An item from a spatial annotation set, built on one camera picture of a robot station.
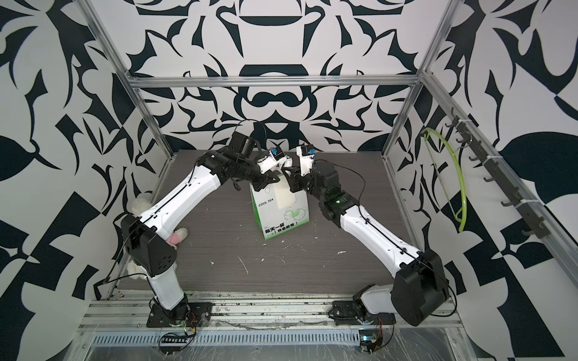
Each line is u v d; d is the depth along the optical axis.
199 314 0.74
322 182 0.58
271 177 0.69
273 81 0.92
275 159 0.67
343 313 0.74
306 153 0.65
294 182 0.68
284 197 0.81
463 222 0.66
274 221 0.83
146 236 0.44
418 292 0.40
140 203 0.89
